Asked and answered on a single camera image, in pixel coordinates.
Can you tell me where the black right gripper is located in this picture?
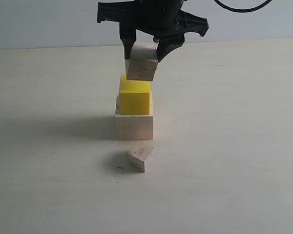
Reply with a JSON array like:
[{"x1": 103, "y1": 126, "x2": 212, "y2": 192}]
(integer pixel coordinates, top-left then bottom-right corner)
[{"x1": 97, "y1": 0, "x2": 209, "y2": 61}]

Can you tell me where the medium wooden cube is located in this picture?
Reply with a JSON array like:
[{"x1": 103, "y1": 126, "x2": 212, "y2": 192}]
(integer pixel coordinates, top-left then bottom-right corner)
[{"x1": 125, "y1": 42, "x2": 158, "y2": 81}]

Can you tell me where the yellow cube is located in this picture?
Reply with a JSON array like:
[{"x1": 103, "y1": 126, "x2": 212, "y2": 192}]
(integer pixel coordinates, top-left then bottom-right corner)
[{"x1": 118, "y1": 74, "x2": 151, "y2": 115}]

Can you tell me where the large pale wooden cube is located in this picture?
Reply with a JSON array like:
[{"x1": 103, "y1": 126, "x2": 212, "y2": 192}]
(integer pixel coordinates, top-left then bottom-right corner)
[{"x1": 114, "y1": 94, "x2": 154, "y2": 140}]

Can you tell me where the small wooden cube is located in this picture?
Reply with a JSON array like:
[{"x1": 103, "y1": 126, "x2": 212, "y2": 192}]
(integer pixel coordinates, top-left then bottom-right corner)
[{"x1": 127, "y1": 141, "x2": 154, "y2": 173}]

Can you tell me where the black cable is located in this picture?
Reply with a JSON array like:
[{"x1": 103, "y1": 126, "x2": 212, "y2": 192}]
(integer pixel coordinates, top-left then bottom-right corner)
[{"x1": 214, "y1": 0, "x2": 272, "y2": 13}]

